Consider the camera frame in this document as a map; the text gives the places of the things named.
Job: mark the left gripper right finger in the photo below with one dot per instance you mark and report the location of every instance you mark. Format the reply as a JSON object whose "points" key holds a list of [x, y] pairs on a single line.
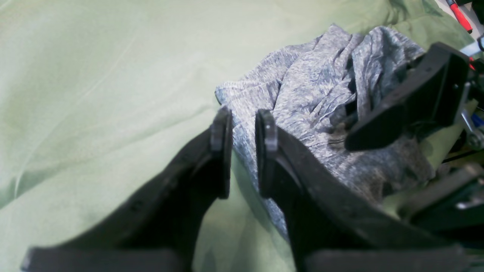
{"points": [[332, 229]]}

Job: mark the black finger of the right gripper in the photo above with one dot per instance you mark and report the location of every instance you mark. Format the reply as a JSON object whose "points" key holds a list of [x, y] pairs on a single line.
{"points": [[430, 98]]}

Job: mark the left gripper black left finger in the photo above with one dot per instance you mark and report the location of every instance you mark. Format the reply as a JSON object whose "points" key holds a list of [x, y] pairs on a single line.
{"points": [[156, 228]]}

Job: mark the grey heathered T-shirt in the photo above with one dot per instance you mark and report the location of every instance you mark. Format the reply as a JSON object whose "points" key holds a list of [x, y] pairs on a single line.
{"points": [[316, 91]]}

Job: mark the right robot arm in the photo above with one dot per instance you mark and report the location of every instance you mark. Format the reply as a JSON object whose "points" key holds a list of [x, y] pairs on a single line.
{"points": [[453, 206]]}

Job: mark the green table cloth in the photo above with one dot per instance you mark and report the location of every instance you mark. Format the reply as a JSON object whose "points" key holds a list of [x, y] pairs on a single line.
{"points": [[97, 96]]}

